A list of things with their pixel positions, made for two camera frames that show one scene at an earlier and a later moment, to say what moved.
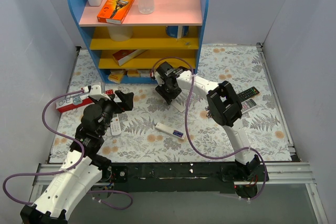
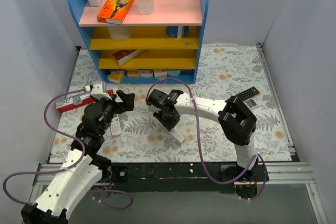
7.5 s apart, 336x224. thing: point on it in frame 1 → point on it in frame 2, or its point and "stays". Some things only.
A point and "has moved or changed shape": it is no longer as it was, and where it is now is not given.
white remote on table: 115,127 stays
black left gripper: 115,102 stays
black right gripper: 168,88 → 168,123
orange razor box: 116,7 stays
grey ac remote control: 248,105 stays
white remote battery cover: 177,105 has moved or changed shape
